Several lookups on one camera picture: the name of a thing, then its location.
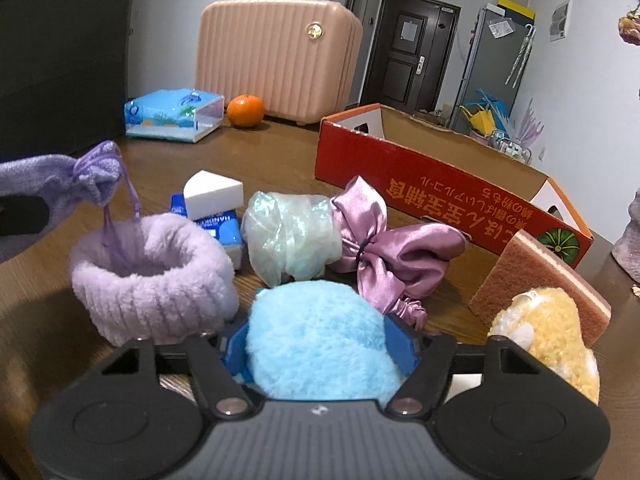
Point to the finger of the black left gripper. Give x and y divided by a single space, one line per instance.
23 215

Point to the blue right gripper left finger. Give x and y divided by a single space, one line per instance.
233 351

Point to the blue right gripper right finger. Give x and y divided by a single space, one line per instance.
402 344

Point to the purple drawstring pouch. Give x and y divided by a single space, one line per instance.
64 182

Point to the light blue plush toy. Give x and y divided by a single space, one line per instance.
319 341

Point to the pink satin bow scrunchie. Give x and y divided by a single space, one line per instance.
396 268

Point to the lilac fluffy headband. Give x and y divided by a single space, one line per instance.
160 277

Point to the yellow plush toy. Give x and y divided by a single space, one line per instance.
545 322

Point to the blue soft tissue pack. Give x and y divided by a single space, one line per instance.
180 115

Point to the iridescent sheer scrunchie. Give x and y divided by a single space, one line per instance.
290 237

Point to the blue handkerchief tissue pack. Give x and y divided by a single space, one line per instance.
223 227

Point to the pink scrubbing sponge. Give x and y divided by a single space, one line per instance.
526 264

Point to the white wedge makeup sponge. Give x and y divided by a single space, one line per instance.
207 194

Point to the red cardboard box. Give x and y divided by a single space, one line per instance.
434 173

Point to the black paper bag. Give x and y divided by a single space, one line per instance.
63 75

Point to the yellow bag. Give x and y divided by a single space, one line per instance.
481 120

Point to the pink textured vase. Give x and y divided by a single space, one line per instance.
626 250

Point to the orange tangerine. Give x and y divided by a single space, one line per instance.
245 111

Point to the dark brown entrance door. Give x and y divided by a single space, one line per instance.
409 56

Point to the pink ribbed suitcase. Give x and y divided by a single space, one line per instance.
298 56

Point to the grey refrigerator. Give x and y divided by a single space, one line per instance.
501 43

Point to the dried pink roses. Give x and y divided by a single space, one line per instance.
629 27

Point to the wire rack with bottles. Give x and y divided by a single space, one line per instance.
501 141

